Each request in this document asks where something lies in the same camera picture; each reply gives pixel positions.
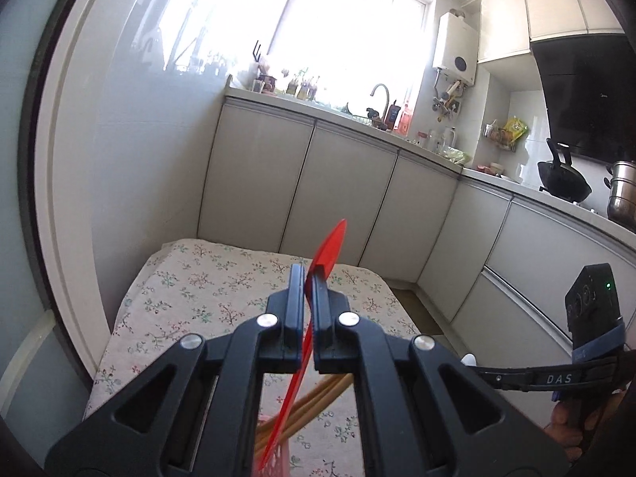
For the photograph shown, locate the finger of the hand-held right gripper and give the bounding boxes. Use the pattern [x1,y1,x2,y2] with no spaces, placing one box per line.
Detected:
[472,364,619,394]

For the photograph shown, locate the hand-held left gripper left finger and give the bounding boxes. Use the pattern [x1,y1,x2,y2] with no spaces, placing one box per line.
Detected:
[45,264,306,477]

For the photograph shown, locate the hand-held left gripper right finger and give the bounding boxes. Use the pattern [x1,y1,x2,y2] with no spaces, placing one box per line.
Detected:
[305,271,567,477]

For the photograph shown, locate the red plastic spoon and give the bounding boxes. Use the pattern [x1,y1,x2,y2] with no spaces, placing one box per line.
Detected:
[253,219,347,477]

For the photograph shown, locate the pile of wooden chopsticks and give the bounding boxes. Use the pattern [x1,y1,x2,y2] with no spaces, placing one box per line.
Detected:
[258,374,355,450]

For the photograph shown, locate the pink perforated utensil basket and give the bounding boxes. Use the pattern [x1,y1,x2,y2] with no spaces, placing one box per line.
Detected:
[253,415,291,477]

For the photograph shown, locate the person's right hand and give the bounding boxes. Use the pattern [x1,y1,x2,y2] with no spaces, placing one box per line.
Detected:
[543,397,597,464]

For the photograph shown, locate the floral tablecloth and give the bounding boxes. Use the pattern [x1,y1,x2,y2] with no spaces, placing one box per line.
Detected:
[87,238,423,477]

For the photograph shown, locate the steel stock pot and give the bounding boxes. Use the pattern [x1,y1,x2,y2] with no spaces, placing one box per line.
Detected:
[603,160,636,232]

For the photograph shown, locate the black wok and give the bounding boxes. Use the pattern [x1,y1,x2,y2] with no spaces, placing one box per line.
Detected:
[537,138,593,204]

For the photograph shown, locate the white kitchen countertop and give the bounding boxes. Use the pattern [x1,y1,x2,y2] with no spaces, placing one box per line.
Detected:
[223,84,636,239]

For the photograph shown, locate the white lower kitchen cabinets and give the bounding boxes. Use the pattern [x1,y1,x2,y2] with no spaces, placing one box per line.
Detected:
[196,97,636,373]

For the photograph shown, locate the white kitchen cabinets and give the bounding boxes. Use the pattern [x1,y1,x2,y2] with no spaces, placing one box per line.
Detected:
[196,97,636,373]
[477,0,624,64]

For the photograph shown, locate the yellow packet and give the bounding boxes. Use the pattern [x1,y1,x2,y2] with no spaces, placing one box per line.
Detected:
[502,116,528,142]

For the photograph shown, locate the green vegetables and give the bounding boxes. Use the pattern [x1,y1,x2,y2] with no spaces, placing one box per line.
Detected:
[442,145,472,166]

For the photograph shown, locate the black range hood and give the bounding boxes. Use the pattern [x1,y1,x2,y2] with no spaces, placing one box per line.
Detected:
[529,32,636,162]

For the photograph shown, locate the metal faucet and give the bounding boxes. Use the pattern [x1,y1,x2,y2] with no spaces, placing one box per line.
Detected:
[370,83,391,117]

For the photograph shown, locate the kitchen window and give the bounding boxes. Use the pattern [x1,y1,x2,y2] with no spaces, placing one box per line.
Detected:
[266,0,433,110]

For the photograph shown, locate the white upper kitchen cabinets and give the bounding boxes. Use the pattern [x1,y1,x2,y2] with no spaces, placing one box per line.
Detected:
[477,0,624,64]

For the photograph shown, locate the white water heater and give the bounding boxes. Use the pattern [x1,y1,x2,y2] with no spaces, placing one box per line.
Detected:
[432,10,478,84]

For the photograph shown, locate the glass door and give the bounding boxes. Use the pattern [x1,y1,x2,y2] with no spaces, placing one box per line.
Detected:
[0,0,95,438]

